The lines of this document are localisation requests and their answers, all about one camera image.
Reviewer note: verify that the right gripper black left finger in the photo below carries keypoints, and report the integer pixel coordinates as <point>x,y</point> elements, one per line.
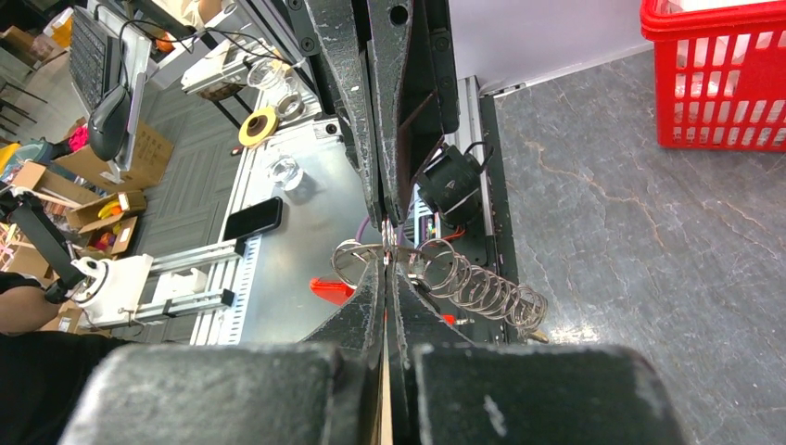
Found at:
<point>324,390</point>

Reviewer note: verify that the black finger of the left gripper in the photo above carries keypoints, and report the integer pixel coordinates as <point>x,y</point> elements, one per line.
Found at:
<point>335,27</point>
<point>413,93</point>

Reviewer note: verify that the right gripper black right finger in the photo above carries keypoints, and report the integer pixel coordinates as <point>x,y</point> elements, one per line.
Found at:
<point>447,390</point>

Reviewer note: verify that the metal keyring holder red handle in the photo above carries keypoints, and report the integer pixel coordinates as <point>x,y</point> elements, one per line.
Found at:
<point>437,268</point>

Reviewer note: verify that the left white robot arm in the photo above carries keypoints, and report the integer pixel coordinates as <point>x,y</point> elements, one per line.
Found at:
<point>450,182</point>

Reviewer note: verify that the yellow tape roll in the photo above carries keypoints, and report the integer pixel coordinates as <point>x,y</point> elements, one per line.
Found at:
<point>258,126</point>

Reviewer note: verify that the clear glass cup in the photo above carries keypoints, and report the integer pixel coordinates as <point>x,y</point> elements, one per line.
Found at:
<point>285,173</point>

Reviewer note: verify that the black smartphone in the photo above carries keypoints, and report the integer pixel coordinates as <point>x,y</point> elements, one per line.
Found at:
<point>254,220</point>

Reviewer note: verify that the cardboard box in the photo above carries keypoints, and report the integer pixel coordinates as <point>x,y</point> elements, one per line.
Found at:
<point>140,165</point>

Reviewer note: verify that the red plastic basket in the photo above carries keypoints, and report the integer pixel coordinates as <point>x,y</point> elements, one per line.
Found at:
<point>719,73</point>

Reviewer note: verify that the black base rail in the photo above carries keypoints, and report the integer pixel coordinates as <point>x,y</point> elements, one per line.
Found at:
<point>489,238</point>

